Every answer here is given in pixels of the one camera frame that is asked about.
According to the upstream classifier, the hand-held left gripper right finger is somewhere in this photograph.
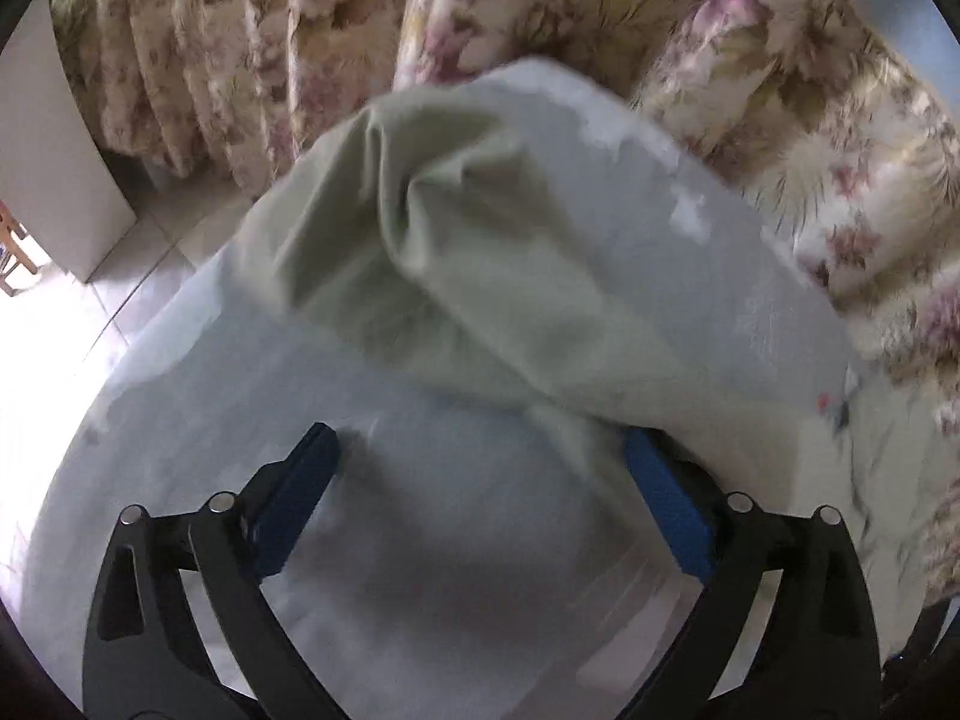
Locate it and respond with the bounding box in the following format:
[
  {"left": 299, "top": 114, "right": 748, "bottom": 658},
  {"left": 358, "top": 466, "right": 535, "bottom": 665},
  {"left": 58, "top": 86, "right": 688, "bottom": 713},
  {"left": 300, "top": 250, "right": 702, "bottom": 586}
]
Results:
[{"left": 622, "top": 426, "right": 883, "bottom": 720}]

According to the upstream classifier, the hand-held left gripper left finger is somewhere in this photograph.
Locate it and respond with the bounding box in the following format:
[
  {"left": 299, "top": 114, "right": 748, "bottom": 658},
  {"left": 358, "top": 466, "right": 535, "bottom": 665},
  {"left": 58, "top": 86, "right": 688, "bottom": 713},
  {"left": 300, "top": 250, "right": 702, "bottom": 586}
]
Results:
[{"left": 82, "top": 422, "right": 350, "bottom": 720}]

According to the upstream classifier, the light green garment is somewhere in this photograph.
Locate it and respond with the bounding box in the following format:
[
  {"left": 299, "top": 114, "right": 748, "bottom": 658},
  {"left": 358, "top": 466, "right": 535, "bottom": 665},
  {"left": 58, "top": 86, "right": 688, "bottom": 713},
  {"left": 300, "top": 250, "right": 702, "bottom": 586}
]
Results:
[{"left": 236, "top": 86, "right": 960, "bottom": 608}]

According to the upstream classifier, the grey printed bed sheet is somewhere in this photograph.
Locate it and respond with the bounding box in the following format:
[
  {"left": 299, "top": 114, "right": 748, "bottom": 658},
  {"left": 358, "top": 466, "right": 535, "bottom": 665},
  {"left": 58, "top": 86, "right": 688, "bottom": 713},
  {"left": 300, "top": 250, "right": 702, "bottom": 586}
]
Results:
[{"left": 22, "top": 58, "right": 863, "bottom": 720}]

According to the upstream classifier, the wooden chair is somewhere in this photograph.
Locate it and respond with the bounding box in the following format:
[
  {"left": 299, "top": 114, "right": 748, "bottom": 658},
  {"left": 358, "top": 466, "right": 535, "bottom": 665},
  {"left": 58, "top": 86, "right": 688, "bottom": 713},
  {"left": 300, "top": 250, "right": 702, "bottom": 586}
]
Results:
[{"left": 0, "top": 199, "right": 40, "bottom": 298}]

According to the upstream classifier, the white cabinet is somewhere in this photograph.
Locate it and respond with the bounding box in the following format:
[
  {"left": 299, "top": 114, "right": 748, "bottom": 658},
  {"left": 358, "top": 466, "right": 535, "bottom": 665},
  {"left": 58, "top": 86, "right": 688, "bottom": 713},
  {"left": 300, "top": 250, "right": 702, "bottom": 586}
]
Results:
[{"left": 0, "top": 0, "right": 140, "bottom": 286}]

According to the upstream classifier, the floral bedspread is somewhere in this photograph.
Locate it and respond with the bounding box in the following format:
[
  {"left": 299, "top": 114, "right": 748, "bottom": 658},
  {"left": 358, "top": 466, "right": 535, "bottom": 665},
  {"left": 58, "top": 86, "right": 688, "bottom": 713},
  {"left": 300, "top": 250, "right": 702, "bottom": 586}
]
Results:
[{"left": 49, "top": 0, "right": 960, "bottom": 601}]

